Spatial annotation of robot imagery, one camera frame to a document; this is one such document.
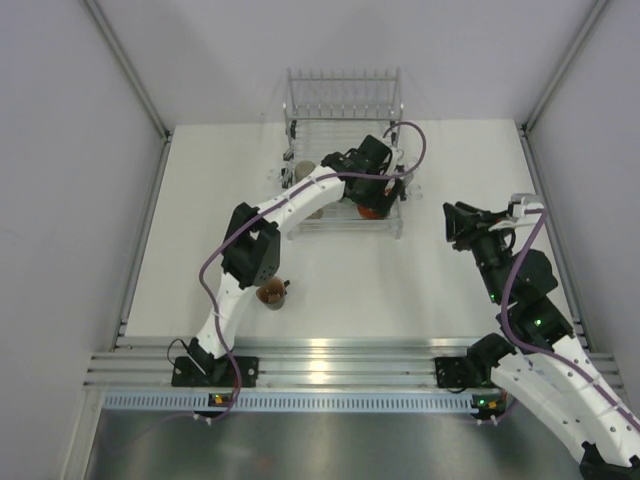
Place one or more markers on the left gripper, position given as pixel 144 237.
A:
pixel 378 198

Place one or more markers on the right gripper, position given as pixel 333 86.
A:
pixel 456 215

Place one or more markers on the black and red mug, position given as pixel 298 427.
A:
pixel 369 214

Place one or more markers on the beige speckled cup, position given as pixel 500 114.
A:
pixel 316 215

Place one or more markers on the olive grey mug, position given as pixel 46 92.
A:
pixel 303 169

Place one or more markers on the brown mug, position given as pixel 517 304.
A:
pixel 273 293

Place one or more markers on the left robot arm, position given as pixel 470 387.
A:
pixel 371 176

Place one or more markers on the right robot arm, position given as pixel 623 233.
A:
pixel 536 356

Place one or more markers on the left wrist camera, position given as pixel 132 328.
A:
pixel 395 157

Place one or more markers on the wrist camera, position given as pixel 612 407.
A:
pixel 395 157
pixel 523 204

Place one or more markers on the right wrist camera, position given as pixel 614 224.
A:
pixel 523 204

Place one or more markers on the metal wire dish rack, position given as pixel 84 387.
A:
pixel 333 111

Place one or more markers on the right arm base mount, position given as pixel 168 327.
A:
pixel 458 373

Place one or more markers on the right aluminium frame post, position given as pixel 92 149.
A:
pixel 577 43

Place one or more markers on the aluminium frame post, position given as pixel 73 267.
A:
pixel 577 43
pixel 126 66

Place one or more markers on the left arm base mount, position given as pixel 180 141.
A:
pixel 186 374

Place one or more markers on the left aluminium frame post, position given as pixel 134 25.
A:
pixel 126 66

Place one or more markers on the aluminium rail base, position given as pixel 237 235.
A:
pixel 341 364

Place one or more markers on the slotted cable duct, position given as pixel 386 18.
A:
pixel 283 402

